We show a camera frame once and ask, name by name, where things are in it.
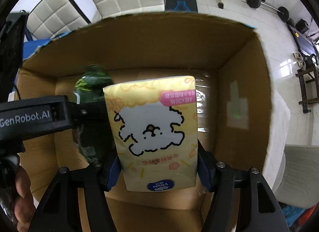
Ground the green wet wipes pack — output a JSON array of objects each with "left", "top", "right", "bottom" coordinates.
[{"left": 72, "top": 65, "right": 115, "bottom": 164}]

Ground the yellow tissue pack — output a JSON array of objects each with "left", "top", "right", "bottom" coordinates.
[{"left": 103, "top": 76, "right": 198, "bottom": 192}]

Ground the person's left hand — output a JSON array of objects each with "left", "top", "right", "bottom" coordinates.
[{"left": 14, "top": 166, "right": 36, "bottom": 232}]

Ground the grey plastic chair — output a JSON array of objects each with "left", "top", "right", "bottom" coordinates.
[{"left": 274, "top": 145, "right": 318, "bottom": 209}]

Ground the blue foam mat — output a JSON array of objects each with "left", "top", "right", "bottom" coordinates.
[{"left": 22, "top": 38, "right": 51, "bottom": 60}]

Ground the open cardboard box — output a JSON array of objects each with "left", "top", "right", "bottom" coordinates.
[{"left": 17, "top": 12, "right": 271, "bottom": 231}]

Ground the white padded chair left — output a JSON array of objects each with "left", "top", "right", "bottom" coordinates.
[{"left": 26, "top": 0, "right": 91, "bottom": 40}]

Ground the dark wooden chair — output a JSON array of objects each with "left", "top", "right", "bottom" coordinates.
[{"left": 295, "top": 65, "right": 318, "bottom": 114}]

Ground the barbell on floor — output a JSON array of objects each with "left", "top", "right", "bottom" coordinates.
[{"left": 244, "top": 0, "right": 290, "bottom": 22}]

